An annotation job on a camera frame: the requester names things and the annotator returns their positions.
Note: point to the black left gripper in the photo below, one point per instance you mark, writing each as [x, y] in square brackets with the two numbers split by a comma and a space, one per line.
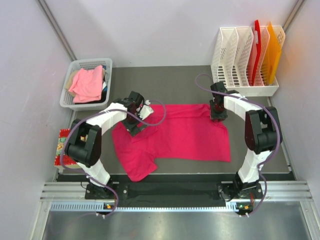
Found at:
[132, 129]

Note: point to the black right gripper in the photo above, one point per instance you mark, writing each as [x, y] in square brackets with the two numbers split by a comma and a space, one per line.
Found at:
[220, 117]

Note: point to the magenta t shirt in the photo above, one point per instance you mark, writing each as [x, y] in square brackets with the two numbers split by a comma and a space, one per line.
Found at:
[182, 131]

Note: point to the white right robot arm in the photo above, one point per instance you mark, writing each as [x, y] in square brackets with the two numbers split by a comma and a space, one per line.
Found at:
[262, 134]

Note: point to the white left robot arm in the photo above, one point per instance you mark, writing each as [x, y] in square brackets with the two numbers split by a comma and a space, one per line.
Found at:
[85, 143]

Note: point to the light pink t shirt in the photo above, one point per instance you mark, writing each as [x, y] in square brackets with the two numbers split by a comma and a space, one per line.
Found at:
[87, 85]

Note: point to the white plastic laundry basket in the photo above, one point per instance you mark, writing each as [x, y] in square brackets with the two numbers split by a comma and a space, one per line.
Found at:
[67, 98]

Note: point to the white file organiser rack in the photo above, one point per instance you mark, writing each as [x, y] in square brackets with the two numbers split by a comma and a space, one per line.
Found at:
[231, 57]

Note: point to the red and green book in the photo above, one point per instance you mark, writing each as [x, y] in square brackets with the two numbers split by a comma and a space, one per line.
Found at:
[67, 161]

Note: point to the red plastic folder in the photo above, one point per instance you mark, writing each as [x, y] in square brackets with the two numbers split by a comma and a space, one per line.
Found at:
[255, 53]

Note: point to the beige cloth in basket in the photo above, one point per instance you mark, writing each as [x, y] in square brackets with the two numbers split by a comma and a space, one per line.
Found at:
[70, 82]

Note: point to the orange plastic folder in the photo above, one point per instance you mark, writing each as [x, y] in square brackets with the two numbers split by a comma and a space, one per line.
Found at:
[271, 58]

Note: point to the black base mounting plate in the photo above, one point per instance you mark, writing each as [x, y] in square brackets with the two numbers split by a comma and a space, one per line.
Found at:
[174, 190]

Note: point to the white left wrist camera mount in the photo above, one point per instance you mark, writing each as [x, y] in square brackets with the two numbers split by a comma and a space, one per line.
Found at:
[145, 110]

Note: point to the grey slotted cable duct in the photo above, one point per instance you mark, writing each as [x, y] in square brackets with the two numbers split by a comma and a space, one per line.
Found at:
[102, 207]

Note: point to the aluminium frame rail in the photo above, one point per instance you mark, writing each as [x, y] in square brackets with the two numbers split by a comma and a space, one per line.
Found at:
[277, 191]

